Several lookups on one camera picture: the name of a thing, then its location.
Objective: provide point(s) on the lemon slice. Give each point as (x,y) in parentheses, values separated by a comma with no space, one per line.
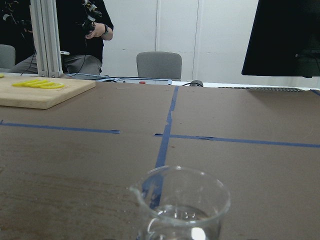
(25,83)
(40,82)
(51,85)
(35,86)

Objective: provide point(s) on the black keyboard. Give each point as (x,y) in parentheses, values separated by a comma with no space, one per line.
(266,89)

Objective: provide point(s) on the aluminium frame post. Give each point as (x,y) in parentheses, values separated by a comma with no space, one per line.
(46,38)

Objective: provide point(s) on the small glass beaker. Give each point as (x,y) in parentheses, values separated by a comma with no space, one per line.
(180,203)

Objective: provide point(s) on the black computer monitor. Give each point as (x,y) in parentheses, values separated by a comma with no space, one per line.
(284,40)

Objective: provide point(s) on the grey office chair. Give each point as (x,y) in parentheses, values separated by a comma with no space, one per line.
(159,65)

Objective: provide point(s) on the seated operator in black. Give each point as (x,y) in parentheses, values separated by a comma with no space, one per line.
(82,40)

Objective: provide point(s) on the black computer mouse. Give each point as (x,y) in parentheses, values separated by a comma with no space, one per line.
(196,83)

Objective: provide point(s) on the front lemon slice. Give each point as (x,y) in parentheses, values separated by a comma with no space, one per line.
(51,85)

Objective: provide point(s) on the blue teach pendant right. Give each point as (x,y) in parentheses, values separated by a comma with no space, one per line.
(132,80)

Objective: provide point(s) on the bamboo cutting board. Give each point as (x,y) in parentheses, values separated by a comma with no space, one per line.
(36,97)

